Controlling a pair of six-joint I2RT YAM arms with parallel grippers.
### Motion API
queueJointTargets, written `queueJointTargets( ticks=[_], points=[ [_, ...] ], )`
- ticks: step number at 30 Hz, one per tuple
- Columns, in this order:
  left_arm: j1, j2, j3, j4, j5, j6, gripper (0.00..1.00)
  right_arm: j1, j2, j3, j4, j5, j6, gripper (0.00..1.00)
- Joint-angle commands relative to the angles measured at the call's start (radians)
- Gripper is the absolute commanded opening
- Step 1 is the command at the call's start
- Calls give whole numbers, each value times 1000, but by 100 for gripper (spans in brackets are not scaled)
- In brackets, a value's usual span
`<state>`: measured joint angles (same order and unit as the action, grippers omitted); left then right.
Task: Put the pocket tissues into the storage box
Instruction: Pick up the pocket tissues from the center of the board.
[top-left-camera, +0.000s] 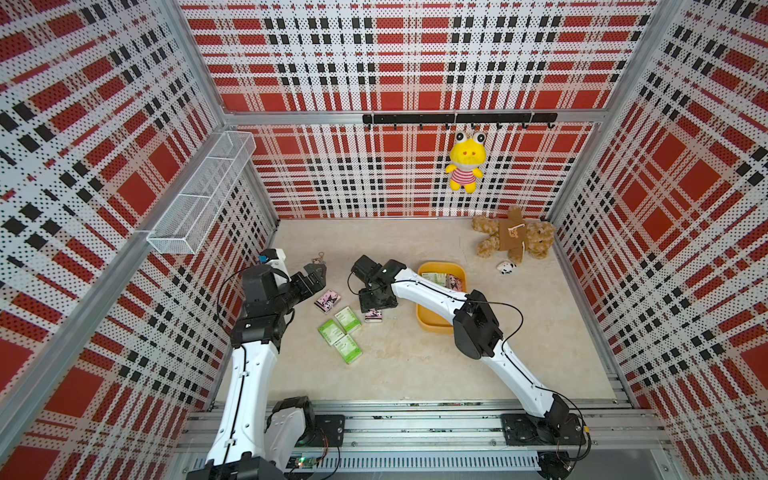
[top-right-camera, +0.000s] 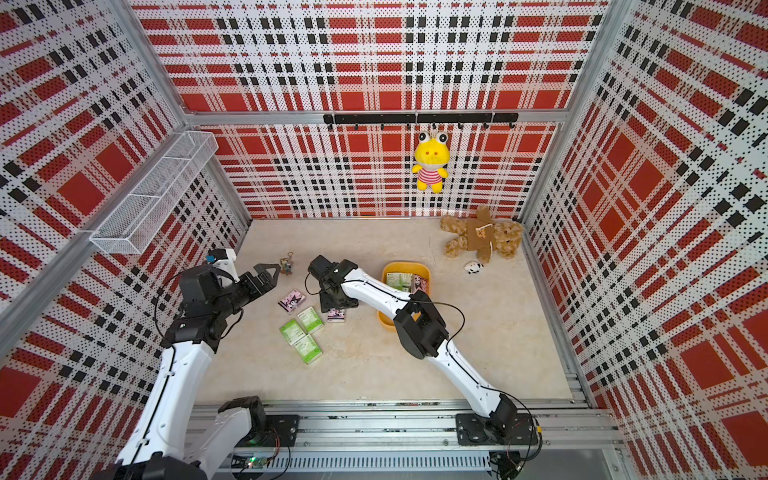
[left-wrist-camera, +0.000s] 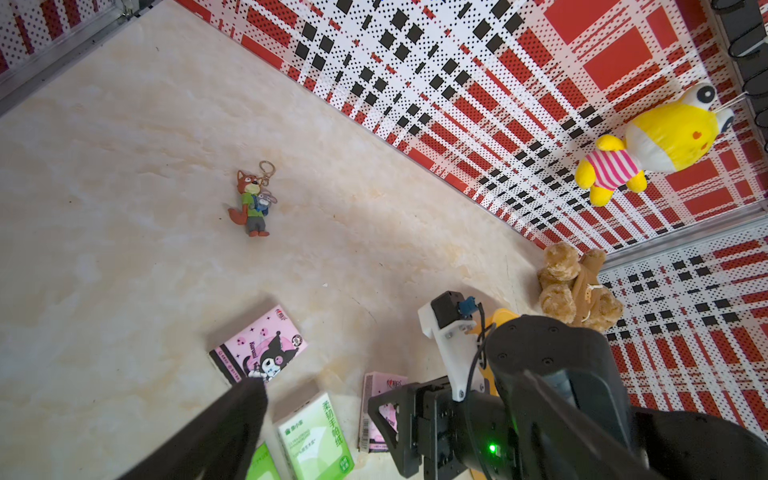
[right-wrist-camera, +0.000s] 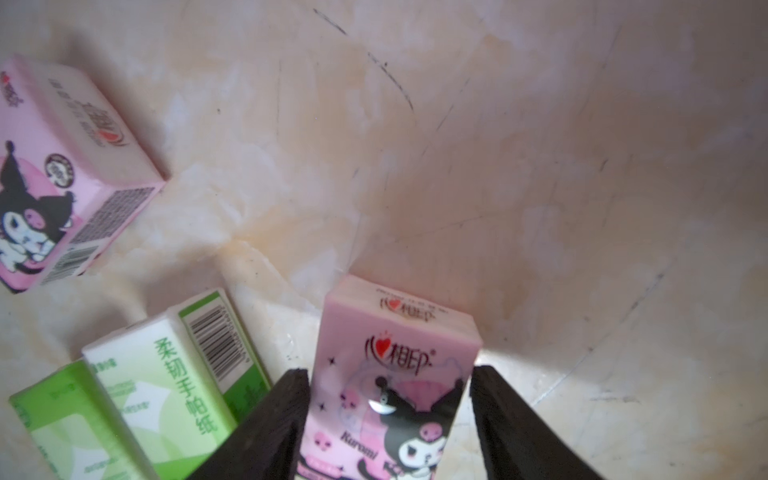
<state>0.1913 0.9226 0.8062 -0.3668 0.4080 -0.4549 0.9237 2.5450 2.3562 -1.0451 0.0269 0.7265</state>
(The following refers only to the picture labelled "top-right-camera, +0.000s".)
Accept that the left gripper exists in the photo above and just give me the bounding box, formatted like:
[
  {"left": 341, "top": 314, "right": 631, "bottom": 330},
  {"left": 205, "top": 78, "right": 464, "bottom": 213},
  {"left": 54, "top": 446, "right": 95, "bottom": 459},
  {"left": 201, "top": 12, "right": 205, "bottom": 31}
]
[{"left": 212, "top": 264, "right": 280, "bottom": 318}]

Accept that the pink tissue pack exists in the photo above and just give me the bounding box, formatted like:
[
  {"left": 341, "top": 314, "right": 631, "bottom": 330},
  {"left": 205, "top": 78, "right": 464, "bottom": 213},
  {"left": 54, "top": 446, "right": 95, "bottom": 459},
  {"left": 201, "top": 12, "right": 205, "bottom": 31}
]
[
  {"left": 278, "top": 289, "right": 306, "bottom": 313},
  {"left": 327, "top": 309, "right": 346, "bottom": 323},
  {"left": 411, "top": 274, "right": 429, "bottom": 293}
]

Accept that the green tissue pack bottom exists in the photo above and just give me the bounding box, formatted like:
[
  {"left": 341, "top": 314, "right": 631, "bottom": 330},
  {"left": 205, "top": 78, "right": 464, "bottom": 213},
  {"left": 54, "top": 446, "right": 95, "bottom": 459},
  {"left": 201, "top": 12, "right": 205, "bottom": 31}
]
[{"left": 294, "top": 334, "right": 323, "bottom": 365}]

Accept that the yellow plastic storage box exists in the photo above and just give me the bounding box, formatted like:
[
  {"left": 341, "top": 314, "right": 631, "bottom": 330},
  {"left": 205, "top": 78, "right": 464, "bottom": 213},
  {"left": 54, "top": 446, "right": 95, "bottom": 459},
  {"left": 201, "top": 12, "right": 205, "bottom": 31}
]
[{"left": 381, "top": 261, "right": 431, "bottom": 295}]

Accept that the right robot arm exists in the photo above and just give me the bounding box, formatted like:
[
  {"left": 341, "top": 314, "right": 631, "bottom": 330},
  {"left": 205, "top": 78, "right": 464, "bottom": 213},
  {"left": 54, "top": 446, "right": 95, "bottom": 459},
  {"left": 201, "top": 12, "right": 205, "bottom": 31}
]
[{"left": 308, "top": 255, "right": 541, "bottom": 448}]

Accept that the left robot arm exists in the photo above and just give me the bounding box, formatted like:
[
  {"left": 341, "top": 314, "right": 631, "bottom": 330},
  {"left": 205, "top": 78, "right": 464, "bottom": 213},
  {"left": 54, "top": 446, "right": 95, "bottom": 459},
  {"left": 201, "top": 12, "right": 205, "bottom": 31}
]
[{"left": 93, "top": 262, "right": 280, "bottom": 479}]

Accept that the small white spotted toy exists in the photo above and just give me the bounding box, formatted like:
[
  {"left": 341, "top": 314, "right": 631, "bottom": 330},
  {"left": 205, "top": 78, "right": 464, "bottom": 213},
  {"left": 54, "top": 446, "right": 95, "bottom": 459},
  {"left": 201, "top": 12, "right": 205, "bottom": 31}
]
[{"left": 464, "top": 260, "right": 484, "bottom": 275}]

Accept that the brown teddy bear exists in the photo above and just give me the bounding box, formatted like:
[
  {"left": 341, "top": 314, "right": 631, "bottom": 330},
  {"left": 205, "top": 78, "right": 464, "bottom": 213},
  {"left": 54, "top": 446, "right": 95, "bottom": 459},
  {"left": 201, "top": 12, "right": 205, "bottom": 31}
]
[{"left": 440, "top": 206, "right": 524, "bottom": 264}]

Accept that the yellow frog plush toy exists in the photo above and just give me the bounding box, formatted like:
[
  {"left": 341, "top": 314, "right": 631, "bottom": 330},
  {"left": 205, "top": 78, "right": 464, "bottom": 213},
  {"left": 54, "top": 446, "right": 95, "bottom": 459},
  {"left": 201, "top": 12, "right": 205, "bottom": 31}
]
[{"left": 412, "top": 132, "right": 450, "bottom": 193}]

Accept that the green circuit board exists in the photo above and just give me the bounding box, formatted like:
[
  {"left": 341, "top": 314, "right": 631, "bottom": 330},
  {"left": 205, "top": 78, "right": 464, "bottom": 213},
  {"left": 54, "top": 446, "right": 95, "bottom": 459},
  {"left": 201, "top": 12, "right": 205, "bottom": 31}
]
[{"left": 231, "top": 455, "right": 271, "bottom": 471}]

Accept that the small keychain charm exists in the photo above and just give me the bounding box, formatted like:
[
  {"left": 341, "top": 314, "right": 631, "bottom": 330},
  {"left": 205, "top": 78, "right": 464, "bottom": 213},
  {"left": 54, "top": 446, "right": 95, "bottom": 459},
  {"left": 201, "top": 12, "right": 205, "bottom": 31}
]
[{"left": 279, "top": 252, "right": 294, "bottom": 276}]

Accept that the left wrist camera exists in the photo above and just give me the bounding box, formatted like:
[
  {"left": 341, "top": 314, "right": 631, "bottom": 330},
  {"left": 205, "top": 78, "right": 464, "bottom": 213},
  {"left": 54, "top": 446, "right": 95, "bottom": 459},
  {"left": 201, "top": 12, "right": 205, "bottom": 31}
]
[{"left": 206, "top": 248, "right": 238, "bottom": 286}]

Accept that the white wire mesh basket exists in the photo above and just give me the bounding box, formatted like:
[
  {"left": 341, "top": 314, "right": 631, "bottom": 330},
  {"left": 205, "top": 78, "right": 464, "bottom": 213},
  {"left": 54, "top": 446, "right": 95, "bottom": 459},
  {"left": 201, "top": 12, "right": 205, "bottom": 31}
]
[{"left": 90, "top": 130, "right": 217, "bottom": 255}]

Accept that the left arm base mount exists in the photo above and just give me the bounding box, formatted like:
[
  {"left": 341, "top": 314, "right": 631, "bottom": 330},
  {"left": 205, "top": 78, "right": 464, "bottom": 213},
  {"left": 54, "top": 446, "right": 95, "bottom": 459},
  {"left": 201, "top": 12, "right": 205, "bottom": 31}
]
[{"left": 237, "top": 415, "right": 301, "bottom": 448}]

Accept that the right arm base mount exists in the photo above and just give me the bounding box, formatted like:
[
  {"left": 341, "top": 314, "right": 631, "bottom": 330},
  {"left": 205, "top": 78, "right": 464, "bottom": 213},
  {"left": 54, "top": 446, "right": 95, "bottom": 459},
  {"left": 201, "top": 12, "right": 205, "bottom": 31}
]
[{"left": 455, "top": 413, "right": 539, "bottom": 448}]

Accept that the black hook rail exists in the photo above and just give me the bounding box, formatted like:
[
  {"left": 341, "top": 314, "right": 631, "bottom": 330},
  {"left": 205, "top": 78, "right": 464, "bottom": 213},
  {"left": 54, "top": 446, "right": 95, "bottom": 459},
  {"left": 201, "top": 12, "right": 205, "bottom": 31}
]
[{"left": 323, "top": 112, "right": 520, "bottom": 128}]

